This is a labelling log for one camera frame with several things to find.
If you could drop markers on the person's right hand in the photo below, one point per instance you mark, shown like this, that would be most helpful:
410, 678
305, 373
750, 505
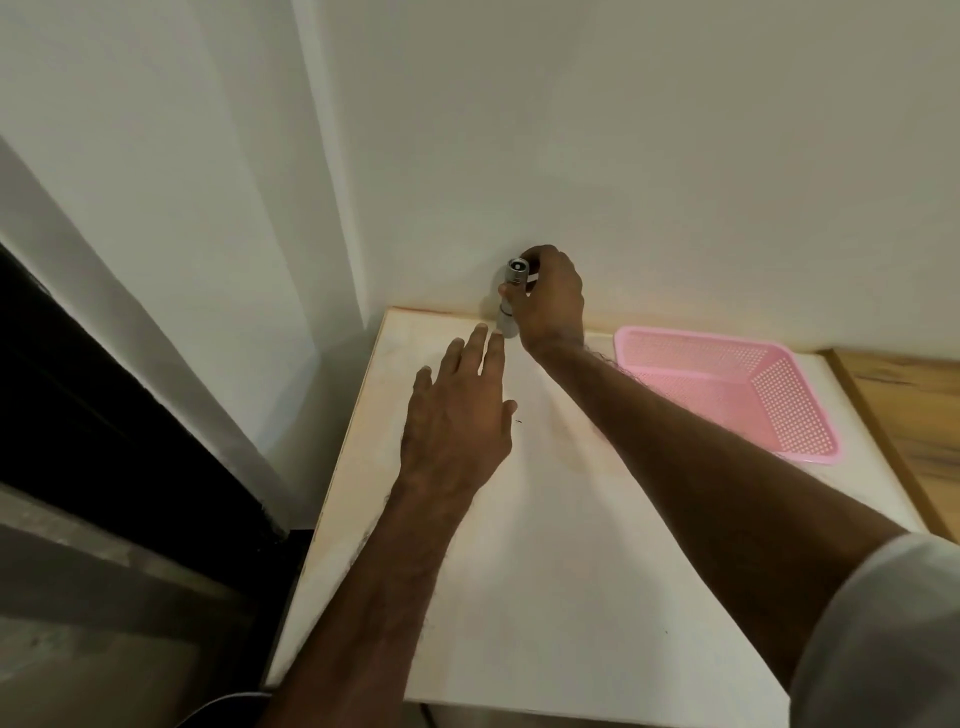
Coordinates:
553, 300

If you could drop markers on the person's left middle finger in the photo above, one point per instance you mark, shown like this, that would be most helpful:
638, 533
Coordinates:
475, 351

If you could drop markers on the wood grain side table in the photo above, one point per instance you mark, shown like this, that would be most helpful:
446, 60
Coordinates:
911, 420

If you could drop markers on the white shirt sleeve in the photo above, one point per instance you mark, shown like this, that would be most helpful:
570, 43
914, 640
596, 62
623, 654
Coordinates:
885, 645

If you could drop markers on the person's right thumb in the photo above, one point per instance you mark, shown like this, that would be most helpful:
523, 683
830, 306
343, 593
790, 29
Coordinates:
505, 298

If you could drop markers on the person's left hand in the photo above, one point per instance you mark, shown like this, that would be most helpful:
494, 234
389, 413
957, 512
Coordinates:
454, 427

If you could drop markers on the silver metal flashlight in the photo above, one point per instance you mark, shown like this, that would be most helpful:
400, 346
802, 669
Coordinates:
514, 279

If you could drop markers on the person's left thumb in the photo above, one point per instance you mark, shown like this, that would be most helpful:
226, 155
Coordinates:
508, 414

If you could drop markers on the person's left forearm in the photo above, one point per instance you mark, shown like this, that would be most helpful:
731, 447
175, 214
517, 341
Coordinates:
375, 600

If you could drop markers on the pink plastic mesh basket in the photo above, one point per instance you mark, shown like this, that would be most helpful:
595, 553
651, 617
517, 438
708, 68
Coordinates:
757, 390

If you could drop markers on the person's left little finger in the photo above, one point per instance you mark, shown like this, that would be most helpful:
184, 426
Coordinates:
422, 384

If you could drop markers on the person's right forearm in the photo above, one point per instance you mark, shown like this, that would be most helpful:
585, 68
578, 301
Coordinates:
712, 495

